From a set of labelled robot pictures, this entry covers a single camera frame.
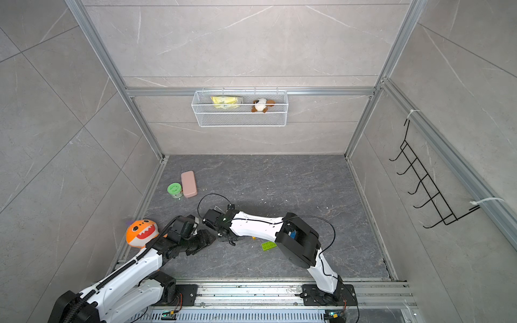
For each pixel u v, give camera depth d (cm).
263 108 86
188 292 73
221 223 67
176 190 100
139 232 81
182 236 65
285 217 52
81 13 69
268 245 85
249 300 73
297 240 49
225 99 83
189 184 104
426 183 67
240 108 86
